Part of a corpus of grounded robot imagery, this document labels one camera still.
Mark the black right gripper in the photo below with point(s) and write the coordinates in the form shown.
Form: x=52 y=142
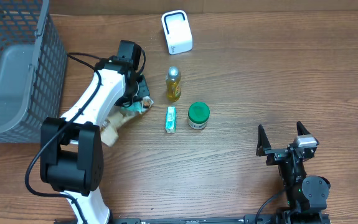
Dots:
x=275 y=154

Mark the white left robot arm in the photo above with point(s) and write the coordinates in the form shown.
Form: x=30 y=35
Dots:
x=71 y=155

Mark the yellow Vim dish soap bottle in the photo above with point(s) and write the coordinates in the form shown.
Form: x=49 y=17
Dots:
x=173 y=83

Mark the green-capped white bottle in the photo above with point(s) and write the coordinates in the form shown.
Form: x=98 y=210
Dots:
x=198 y=115

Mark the dark grey plastic basket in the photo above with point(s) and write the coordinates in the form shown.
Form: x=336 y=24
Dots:
x=32 y=69

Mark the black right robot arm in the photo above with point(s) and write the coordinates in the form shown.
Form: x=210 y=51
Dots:
x=306 y=194

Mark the light teal snack packet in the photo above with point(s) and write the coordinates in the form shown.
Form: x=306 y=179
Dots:
x=133 y=110

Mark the small teal white box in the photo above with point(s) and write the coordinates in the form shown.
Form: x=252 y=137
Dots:
x=171 y=120

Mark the cream brown bread bag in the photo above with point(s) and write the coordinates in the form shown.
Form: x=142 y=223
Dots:
x=115 y=120

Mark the white barcode scanner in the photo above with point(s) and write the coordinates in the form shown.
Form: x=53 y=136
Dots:
x=177 y=32

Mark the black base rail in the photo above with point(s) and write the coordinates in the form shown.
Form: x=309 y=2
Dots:
x=247 y=219

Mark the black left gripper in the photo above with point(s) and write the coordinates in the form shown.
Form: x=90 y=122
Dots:
x=143 y=91

